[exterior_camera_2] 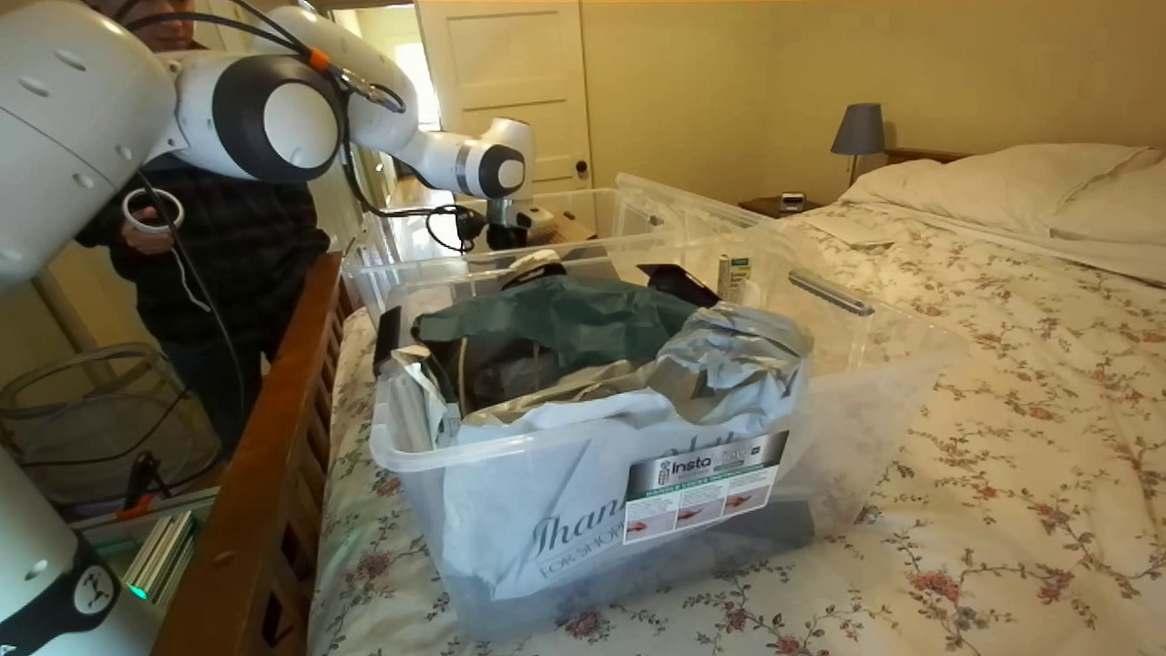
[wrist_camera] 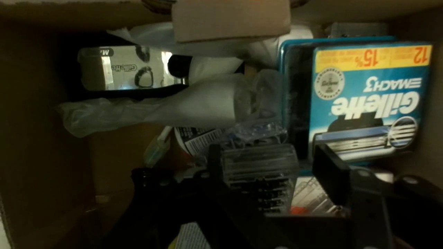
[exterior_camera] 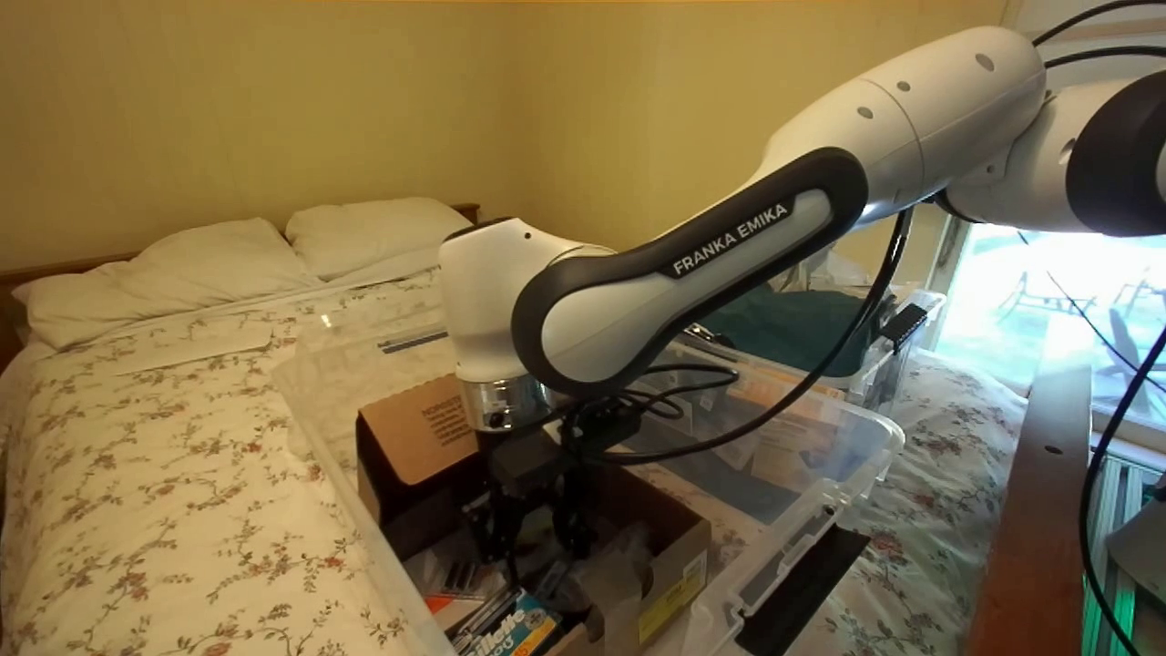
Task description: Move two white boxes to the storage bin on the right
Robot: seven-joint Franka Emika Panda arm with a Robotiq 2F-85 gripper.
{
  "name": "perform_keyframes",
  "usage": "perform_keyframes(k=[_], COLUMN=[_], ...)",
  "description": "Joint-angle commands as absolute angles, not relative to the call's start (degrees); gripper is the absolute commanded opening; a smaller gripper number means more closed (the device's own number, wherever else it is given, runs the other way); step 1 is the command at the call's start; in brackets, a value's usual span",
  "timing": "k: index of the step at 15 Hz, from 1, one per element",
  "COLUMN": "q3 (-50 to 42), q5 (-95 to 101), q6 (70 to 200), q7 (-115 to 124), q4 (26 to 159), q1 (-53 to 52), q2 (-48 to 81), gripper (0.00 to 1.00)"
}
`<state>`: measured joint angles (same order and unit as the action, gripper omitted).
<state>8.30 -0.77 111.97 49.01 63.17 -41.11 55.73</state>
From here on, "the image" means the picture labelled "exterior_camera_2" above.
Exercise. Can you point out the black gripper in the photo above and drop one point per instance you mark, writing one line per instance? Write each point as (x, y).
(506, 224)

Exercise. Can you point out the white VR controller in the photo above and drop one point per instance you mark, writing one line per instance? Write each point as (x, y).
(132, 201)

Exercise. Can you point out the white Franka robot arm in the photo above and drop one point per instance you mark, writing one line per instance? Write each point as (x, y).
(76, 110)

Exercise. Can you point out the clear plastic storage bin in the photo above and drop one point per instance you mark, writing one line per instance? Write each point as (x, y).
(852, 412)
(632, 213)

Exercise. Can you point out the person's right hand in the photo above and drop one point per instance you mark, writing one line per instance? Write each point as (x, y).
(149, 237)

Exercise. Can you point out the dark green cloth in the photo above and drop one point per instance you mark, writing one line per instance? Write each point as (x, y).
(558, 320)

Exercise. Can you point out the thin black upright item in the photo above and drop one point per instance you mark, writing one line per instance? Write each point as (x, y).
(389, 333)

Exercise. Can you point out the silver foil pouch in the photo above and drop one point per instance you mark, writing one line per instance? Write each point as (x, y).
(419, 388)

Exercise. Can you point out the dark wooden nightstand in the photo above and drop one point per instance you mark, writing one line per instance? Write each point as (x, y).
(766, 206)

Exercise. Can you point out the person in dark jacket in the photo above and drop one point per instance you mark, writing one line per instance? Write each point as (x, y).
(241, 268)

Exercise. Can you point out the grey plastic mailer bag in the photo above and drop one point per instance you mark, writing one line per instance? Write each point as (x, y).
(740, 357)

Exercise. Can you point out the white mailer bag with script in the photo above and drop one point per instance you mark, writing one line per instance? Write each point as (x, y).
(524, 513)

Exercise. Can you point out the small dark nightstand object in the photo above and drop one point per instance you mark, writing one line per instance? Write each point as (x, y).
(794, 201)

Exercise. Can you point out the grey table lamp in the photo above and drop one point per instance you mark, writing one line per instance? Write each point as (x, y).
(859, 128)

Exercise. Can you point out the wooden bed footboard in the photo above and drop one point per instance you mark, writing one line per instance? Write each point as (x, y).
(241, 524)

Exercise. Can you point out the dark wooden headboard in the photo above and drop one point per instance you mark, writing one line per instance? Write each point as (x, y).
(923, 156)

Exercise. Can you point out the red clamp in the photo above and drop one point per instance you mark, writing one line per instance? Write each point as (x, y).
(145, 478)

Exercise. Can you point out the white pillow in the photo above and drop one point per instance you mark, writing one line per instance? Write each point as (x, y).
(971, 184)
(1124, 206)

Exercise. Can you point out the silver block with green light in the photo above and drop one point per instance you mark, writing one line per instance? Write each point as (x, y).
(159, 553)

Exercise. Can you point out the white device with black dial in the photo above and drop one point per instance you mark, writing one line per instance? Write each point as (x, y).
(32, 549)

